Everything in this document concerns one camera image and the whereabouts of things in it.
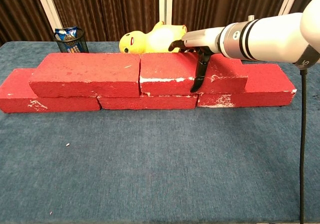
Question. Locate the blue table cloth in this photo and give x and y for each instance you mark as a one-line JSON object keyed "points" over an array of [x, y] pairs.
{"points": [[150, 164]]}

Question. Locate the red foam brick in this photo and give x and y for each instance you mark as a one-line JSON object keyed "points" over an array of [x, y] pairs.
{"points": [[270, 84], [147, 102], [17, 94], [167, 69], [85, 74]]}

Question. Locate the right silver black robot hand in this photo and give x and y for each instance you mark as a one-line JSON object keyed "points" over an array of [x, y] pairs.
{"points": [[202, 37]]}

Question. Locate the blue snack packet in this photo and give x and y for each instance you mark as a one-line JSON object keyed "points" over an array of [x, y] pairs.
{"points": [[65, 32]]}

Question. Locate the yellow plush toy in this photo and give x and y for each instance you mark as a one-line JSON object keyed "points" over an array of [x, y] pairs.
{"points": [[140, 42]]}

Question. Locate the black mesh pen holder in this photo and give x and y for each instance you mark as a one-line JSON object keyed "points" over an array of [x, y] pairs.
{"points": [[83, 46]]}

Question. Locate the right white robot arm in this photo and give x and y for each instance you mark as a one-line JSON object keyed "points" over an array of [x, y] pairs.
{"points": [[270, 36]]}

